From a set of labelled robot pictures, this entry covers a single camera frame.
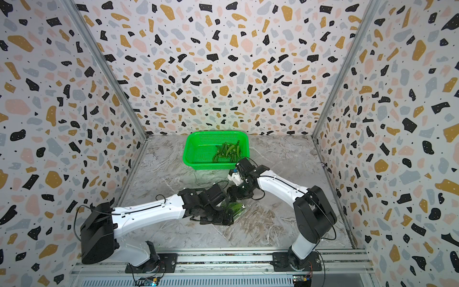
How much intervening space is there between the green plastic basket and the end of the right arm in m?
0.31

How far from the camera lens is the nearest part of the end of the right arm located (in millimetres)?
647

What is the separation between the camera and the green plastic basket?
3.56 feet
